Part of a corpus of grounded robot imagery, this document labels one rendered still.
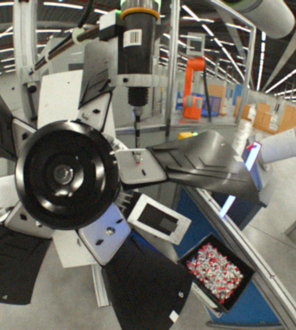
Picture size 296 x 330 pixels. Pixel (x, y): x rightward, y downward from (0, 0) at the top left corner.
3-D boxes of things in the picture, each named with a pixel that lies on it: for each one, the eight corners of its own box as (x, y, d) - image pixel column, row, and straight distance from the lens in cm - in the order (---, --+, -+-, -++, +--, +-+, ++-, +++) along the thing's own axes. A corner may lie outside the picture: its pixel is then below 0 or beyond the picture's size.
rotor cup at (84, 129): (38, 161, 31) (-10, 145, 21) (101, 129, 29) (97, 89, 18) (71, 227, 29) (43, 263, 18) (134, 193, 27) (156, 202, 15)
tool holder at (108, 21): (87, 87, 19) (86, 13, 22) (125, 84, 24) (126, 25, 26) (143, 87, 13) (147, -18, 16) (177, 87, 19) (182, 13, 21)
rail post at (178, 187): (162, 238, 146) (176, 179, 83) (166, 237, 147) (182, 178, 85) (164, 242, 144) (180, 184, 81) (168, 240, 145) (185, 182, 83)
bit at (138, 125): (133, 149, 19) (132, 112, 18) (135, 145, 20) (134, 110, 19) (140, 149, 19) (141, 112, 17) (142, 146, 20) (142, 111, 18)
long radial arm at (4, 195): (63, 171, 45) (46, 167, 34) (66, 196, 45) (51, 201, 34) (-9, 185, 60) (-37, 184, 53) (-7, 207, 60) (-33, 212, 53)
